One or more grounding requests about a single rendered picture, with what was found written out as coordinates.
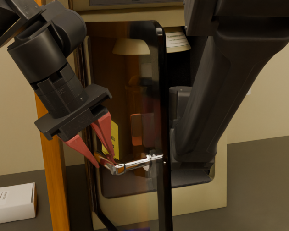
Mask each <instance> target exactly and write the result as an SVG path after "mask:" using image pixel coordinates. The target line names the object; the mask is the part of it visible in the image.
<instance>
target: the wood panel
mask: <svg viewBox="0 0 289 231"><path fill-rule="evenodd" d="M34 1H35V2H36V3H37V4H38V5H39V6H42V5H46V0H34ZM34 94H35V101H36V108H37V115H38V119H39V118H41V117H42V116H44V115H45V114H47V113H48V111H47V109H46V108H45V106H44V105H43V103H42V102H41V100H40V99H39V97H38V96H37V94H36V93H35V92H34ZM40 138H41V145H42V152H43V159H44V168H45V175H46V182H47V189H48V196H49V203H50V212H51V219H52V226H53V231H71V230H70V218H69V206H68V194H67V177H66V165H65V158H64V150H63V142H62V141H61V140H60V139H59V138H58V137H57V136H56V135H54V136H53V137H52V138H53V139H52V140H50V141H49V140H48V139H47V138H46V137H45V136H44V134H43V133H42V132H40Z"/></svg>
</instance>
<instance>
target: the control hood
mask: <svg viewBox="0 0 289 231"><path fill-rule="evenodd" d="M70 2H71V10H73V11H89V10H107V9H125V8H144V7H162V6H183V2H166V3H147V4H128V5H100V6H89V0H70Z"/></svg>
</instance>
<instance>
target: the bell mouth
mask: <svg viewBox="0 0 289 231"><path fill-rule="evenodd" d="M163 28H164V31H165V34H166V47H167V53H175V52H181V51H187V50H190V49H191V47H190V45H189V42H188V40H187V38H186V36H185V34H184V32H183V29H182V27H181V26H177V27H163Z"/></svg>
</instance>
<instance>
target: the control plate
mask: <svg viewBox="0 0 289 231"><path fill-rule="evenodd" d="M183 1H184V0H89V6H109V5H128V4H147V3H166V2H183Z"/></svg>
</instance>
